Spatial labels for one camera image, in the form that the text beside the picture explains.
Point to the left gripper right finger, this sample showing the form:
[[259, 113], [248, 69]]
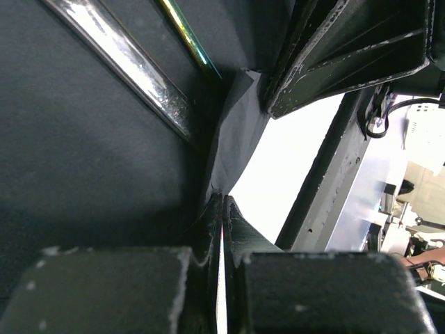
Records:
[[272, 291]]

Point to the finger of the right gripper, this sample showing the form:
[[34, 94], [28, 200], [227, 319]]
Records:
[[334, 47]]

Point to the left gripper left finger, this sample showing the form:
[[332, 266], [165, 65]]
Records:
[[169, 289]]

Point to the iridescent green fork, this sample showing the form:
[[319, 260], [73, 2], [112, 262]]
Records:
[[190, 40]]

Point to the silver table knife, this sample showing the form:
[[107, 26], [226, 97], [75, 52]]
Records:
[[106, 36]]

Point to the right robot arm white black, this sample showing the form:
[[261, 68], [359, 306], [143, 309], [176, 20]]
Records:
[[429, 82]]

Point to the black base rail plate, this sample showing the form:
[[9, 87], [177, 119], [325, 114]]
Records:
[[331, 208]]

